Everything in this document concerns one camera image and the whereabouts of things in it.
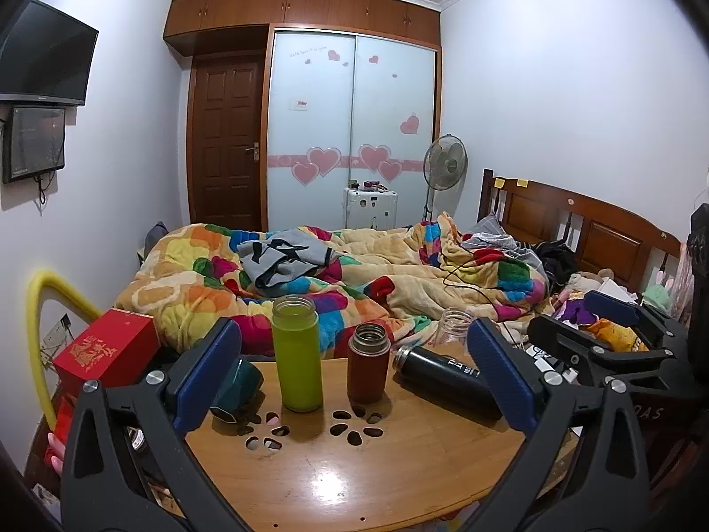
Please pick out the grey striped cloth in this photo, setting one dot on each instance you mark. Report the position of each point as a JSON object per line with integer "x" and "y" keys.
{"x": 490, "y": 237}

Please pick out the standing electric fan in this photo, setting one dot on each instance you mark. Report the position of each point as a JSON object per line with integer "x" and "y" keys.
{"x": 445, "y": 165}

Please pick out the black clothing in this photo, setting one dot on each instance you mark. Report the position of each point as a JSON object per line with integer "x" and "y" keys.
{"x": 556, "y": 261}

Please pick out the green plush toy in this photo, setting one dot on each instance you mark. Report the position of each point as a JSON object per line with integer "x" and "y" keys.
{"x": 659, "y": 295}

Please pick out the brown wooden door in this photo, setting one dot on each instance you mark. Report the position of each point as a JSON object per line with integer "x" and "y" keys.
{"x": 226, "y": 138}

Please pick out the wooden bed headboard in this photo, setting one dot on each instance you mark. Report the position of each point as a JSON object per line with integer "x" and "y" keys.
{"x": 581, "y": 227}

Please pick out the pink object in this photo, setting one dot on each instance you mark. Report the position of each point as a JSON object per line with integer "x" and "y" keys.
{"x": 55, "y": 449}

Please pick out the black thermos bottle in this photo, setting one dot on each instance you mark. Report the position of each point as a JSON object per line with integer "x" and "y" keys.
{"x": 443, "y": 379}

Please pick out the round wooden table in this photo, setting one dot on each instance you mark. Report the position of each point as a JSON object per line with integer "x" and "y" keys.
{"x": 343, "y": 465}

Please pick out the black wall television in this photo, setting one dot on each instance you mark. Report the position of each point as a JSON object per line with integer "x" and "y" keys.
{"x": 44, "y": 58}

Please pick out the green bottle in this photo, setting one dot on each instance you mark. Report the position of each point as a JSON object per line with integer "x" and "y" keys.
{"x": 296, "y": 354}

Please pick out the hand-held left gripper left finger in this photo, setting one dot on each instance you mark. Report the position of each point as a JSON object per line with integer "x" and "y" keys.
{"x": 208, "y": 379}

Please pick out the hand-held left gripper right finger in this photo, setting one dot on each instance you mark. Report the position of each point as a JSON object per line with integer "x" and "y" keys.
{"x": 501, "y": 379}

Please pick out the small wall monitor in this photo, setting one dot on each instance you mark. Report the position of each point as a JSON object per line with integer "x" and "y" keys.
{"x": 34, "y": 143}

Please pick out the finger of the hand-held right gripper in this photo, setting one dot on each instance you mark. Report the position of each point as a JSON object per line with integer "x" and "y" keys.
{"x": 612, "y": 302}
{"x": 576, "y": 343}

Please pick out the orange snack packet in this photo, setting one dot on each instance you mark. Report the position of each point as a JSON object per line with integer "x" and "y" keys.
{"x": 615, "y": 335}

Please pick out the white small appliance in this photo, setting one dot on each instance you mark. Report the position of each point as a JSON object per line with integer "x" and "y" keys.
{"x": 370, "y": 208}

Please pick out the purple cloth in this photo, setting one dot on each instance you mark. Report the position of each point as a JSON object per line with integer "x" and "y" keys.
{"x": 579, "y": 313}

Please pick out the grey and black garment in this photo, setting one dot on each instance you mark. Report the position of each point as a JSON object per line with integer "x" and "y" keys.
{"x": 282, "y": 260}

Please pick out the wooden wardrobe with heart stickers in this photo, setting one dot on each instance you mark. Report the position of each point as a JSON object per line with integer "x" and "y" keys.
{"x": 354, "y": 94}

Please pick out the clear plastic jar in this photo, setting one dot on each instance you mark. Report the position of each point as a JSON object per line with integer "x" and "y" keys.
{"x": 451, "y": 330}

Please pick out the dark green mug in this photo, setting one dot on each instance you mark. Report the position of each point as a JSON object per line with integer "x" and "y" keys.
{"x": 235, "y": 388}

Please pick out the red-brown thermos cup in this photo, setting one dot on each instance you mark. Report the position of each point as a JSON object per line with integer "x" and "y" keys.
{"x": 368, "y": 363}

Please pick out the colourful patchwork blanket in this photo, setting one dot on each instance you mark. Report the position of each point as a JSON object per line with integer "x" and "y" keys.
{"x": 343, "y": 277}

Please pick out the red gift box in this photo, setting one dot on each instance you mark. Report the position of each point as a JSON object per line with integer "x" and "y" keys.
{"x": 105, "y": 352}

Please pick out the wall power socket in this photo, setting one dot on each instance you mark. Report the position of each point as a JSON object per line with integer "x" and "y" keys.
{"x": 58, "y": 332}

